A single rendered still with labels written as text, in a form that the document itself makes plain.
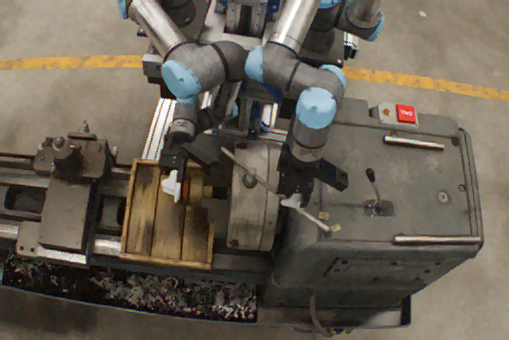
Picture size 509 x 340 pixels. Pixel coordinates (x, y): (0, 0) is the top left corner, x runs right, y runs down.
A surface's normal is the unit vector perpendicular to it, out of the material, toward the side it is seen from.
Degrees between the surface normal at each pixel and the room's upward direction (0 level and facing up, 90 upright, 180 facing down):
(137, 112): 0
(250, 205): 33
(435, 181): 0
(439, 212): 0
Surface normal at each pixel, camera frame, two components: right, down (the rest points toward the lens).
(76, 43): 0.09, -0.45
